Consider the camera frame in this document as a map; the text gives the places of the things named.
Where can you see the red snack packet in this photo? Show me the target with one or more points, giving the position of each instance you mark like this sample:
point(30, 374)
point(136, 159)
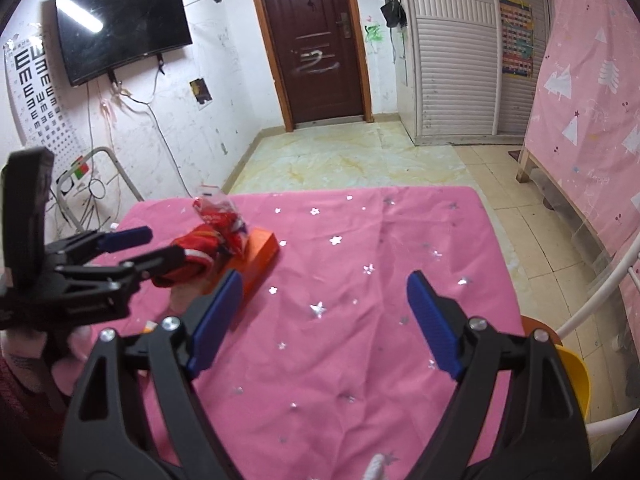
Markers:
point(220, 217)

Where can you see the grey metal rack frame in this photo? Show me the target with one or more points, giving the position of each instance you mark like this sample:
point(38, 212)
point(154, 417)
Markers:
point(125, 175)

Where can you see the colourful grid poster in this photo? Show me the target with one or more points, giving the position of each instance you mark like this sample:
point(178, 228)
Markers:
point(516, 35)

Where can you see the brown wall box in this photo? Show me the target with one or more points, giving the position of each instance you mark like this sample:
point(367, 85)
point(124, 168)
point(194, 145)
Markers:
point(201, 91)

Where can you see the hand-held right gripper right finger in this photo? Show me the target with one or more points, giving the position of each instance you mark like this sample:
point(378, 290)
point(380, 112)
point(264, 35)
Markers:
point(435, 330)

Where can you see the white metal chair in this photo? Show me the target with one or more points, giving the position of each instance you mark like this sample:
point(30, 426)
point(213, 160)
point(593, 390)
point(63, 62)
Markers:
point(595, 305)

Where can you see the eye chart poster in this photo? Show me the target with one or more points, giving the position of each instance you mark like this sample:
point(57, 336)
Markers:
point(40, 100)

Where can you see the red knitted garment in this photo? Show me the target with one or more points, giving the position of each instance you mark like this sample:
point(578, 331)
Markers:
point(200, 247)

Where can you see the orange box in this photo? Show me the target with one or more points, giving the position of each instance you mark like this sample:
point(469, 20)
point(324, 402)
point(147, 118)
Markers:
point(255, 260)

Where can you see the white louvered wardrobe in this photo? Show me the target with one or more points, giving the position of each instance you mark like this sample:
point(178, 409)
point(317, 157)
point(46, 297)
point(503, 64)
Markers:
point(450, 70)

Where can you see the dark brown door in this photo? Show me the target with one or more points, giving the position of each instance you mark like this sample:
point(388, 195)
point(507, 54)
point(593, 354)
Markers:
point(315, 35)

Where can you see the white knitted cloth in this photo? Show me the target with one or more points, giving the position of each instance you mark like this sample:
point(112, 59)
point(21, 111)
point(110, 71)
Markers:
point(375, 467)

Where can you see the pink tree printed cloth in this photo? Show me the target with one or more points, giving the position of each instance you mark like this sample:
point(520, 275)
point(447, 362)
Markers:
point(585, 110)

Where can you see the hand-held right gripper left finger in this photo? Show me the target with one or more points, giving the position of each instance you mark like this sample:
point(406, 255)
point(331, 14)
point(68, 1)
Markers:
point(215, 325)

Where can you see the pink starred tablecloth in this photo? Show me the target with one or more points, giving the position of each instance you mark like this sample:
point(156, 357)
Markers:
point(350, 260)

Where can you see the black wall television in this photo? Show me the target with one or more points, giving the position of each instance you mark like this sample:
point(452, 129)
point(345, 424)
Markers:
point(120, 25)

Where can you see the black hanging bag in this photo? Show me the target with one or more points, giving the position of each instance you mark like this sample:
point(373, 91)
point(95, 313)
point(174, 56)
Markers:
point(392, 14)

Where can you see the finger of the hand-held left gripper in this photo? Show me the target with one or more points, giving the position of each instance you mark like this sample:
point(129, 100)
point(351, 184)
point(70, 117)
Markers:
point(160, 260)
point(125, 237)

